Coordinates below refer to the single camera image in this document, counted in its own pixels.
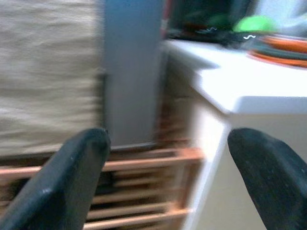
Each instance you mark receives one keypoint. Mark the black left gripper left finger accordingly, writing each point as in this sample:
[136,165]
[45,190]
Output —
[55,187]

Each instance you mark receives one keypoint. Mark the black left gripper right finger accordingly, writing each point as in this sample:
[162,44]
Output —
[271,179]

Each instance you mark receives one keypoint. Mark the dark grey fridge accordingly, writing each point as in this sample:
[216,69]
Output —
[132,72]

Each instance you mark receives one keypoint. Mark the wooden wine rack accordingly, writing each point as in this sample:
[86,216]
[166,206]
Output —
[144,165]

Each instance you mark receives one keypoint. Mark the beige hanging cloth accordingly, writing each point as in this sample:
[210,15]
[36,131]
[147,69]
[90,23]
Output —
[48,72]

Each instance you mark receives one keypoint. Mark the orange striped dish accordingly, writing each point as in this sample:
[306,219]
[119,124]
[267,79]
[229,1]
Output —
[283,51]

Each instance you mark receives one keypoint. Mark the green round object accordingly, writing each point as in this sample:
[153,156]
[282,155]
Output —
[254,24]

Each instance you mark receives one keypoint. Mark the black bulky object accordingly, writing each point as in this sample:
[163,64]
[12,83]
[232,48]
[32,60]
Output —
[204,16]

